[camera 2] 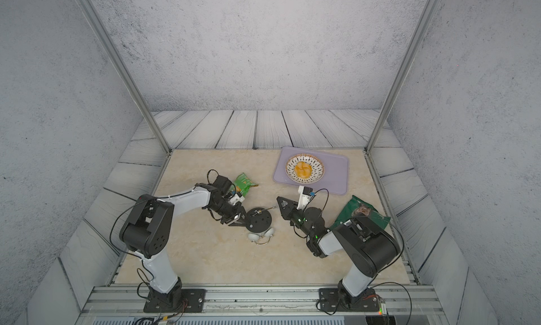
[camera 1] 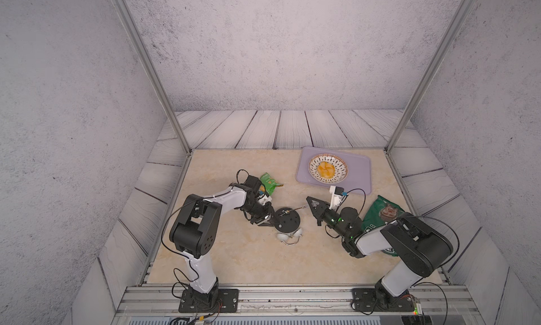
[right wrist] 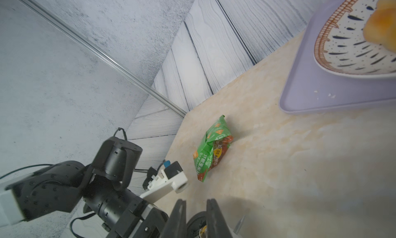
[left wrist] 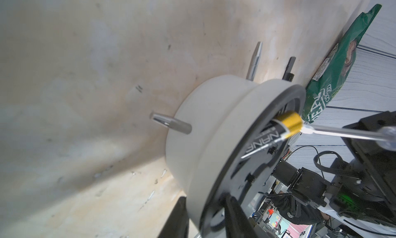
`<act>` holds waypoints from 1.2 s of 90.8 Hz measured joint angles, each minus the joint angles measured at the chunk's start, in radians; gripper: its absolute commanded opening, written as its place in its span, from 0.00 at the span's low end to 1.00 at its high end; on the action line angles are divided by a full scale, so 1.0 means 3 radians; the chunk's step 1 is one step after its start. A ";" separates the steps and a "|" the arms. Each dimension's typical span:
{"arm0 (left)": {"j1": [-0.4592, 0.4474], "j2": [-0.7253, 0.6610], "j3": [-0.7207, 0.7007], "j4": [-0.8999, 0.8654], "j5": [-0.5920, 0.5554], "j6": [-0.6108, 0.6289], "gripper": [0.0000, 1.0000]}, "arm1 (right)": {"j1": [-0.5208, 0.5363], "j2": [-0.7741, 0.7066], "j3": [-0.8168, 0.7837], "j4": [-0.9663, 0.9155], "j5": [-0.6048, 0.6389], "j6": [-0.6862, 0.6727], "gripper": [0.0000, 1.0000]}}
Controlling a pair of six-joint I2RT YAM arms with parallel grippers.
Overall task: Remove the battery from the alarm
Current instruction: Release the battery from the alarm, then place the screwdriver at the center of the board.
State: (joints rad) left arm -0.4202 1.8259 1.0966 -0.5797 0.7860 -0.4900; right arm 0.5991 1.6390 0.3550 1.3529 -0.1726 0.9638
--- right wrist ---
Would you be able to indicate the lavender plastic tray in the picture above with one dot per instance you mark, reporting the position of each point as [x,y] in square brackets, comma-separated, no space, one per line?
[310,89]

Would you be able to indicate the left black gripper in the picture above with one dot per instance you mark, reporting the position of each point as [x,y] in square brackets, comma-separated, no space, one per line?
[124,214]

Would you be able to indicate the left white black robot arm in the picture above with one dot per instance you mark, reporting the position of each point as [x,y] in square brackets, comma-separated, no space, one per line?
[60,187]

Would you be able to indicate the white twin-bell alarm clock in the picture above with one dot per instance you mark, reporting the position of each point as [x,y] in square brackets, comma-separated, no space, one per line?
[197,227]

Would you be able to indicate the patterned white plate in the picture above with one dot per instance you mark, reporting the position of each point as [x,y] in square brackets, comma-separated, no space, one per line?
[341,49]

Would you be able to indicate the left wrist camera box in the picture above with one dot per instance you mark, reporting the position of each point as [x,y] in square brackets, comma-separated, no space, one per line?
[160,183]

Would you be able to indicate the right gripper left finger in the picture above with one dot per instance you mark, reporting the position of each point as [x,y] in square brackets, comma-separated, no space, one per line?
[176,226]

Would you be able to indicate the yellow food on plate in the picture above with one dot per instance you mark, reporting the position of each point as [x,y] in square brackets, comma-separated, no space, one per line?
[381,26]

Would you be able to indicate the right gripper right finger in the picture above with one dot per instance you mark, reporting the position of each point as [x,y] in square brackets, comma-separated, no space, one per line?
[216,224]

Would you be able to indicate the small green snack packet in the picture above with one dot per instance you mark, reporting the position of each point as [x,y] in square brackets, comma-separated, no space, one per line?
[212,148]

